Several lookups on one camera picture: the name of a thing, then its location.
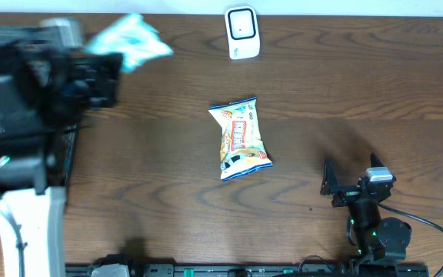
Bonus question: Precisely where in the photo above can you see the light teal wet wipes pack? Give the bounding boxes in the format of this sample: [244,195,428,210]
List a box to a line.
[85,13,174,73]

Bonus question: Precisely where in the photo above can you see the yellow snack bag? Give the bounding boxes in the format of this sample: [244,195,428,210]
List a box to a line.
[208,96,273,182]

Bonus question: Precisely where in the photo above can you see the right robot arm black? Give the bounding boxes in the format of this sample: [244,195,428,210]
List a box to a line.
[320,153,411,263]

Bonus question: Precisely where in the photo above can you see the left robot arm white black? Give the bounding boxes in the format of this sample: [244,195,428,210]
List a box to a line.
[0,43,123,276]

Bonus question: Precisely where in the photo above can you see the white barcode scanner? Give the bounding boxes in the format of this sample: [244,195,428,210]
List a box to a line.
[225,5,261,60]

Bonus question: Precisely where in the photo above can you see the black cable right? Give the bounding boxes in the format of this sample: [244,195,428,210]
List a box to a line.
[375,202,443,277]

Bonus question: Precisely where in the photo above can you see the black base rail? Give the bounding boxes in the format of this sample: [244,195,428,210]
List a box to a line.
[65,255,429,277]

